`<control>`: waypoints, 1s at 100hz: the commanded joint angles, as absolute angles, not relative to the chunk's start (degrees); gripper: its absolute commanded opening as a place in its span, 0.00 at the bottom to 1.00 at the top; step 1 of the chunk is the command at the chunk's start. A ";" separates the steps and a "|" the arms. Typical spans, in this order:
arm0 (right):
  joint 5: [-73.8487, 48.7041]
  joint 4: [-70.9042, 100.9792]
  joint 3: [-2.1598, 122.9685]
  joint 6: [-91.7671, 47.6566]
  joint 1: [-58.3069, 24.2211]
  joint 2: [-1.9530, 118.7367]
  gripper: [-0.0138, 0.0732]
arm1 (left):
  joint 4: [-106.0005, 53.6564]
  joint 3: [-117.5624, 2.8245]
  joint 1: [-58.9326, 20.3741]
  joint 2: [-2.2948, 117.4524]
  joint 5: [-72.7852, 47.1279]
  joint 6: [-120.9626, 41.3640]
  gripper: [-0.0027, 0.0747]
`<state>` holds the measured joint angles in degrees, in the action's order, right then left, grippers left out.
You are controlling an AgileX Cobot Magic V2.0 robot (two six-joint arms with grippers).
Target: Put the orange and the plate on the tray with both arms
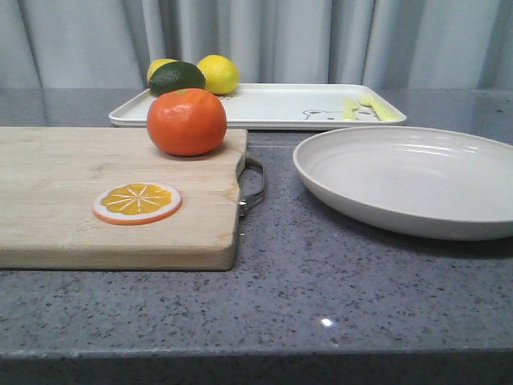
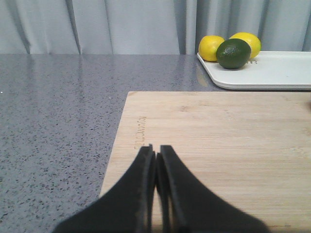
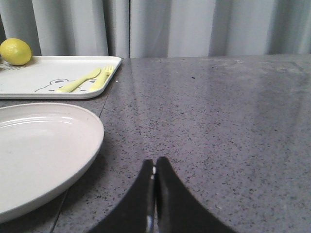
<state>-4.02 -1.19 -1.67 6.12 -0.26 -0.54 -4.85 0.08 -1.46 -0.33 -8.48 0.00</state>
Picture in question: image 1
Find orange mandarin fruit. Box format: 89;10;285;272
147;88;227;156

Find white round plate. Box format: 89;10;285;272
293;126;512;241

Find white rectangular tray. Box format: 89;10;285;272
108;83;408;132

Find orange slice toy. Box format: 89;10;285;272
92;182;182;225

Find right yellow lemon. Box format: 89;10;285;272
197;55;240;95

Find yellow lemon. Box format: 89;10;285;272
197;55;240;95
147;58;176;83

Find yellow plastic knife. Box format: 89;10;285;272
342;97;360;121

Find dark green lime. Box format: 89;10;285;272
149;61;206;96

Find yellow plastic fork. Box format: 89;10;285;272
359;94;396;121

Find left yellow lemon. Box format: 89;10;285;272
147;58;176;83

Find wooden cutting board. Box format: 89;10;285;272
1;127;248;270

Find grey curtain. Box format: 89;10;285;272
1;1;512;90

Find metal cutting board handle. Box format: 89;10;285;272
237;156;266;217

